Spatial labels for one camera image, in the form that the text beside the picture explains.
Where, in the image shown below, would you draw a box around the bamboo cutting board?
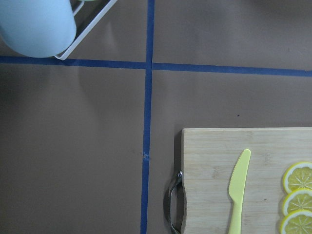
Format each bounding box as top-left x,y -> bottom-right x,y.
169,127 -> 312,234

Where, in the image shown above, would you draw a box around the yellow plastic knife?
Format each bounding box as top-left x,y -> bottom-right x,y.
228,149 -> 251,234

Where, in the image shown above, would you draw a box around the light blue cup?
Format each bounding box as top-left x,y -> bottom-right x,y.
0,0 -> 77,58

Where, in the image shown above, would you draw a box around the lemon slice far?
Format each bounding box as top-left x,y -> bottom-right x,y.
282,161 -> 312,194

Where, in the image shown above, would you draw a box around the lemon slice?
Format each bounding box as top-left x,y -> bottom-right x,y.
282,189 -> 312,216
282,161 -> 312,194
280,210 -> 312,234

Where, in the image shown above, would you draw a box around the lemon slice middle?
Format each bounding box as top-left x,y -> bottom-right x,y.
282,189 -> 312,216

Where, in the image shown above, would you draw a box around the lemon slice near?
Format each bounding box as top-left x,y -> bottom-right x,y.
280,210 -> 312,234

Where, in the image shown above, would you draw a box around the white wire cup rack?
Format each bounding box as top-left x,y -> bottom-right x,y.
54,0 -> 117,60

